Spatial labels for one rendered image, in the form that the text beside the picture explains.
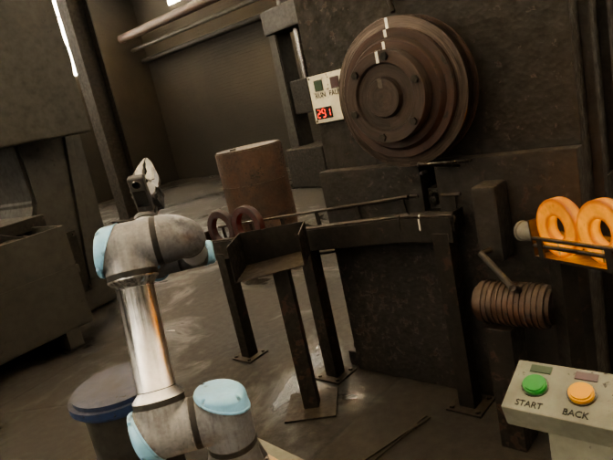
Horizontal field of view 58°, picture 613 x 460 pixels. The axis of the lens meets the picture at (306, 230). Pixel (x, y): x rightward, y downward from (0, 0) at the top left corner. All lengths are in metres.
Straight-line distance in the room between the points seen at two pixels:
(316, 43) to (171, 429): 1.48
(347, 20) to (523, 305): 1.14
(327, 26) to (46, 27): 2.36
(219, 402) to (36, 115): 2.91
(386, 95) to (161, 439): 1.13
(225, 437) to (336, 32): 1.45
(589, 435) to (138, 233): 0.96
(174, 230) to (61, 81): 2.84
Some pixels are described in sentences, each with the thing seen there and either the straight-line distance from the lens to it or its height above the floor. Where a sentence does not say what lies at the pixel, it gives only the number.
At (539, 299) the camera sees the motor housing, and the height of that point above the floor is 0.51.
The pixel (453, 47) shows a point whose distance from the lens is 1.72.
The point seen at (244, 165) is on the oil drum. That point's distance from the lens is 4.55.
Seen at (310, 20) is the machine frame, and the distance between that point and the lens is 2.20.
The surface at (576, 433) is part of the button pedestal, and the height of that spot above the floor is 0.55.
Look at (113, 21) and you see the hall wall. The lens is 13.26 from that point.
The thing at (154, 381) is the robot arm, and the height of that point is 0.64.
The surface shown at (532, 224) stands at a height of 0.71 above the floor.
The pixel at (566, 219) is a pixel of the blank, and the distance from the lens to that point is 1.52.
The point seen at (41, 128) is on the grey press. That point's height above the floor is 1.33.
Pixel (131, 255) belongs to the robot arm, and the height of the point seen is 0.91.
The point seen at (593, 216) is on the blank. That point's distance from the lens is 1.45.
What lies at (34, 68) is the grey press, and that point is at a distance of 3.97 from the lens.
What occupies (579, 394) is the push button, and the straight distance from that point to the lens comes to 1.04.
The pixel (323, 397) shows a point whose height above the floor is 0.01.
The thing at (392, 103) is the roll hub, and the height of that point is 1.09.
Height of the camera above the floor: 1.16
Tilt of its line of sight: 13 degrees down
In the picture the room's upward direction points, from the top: 12 degrees counter-clockwise
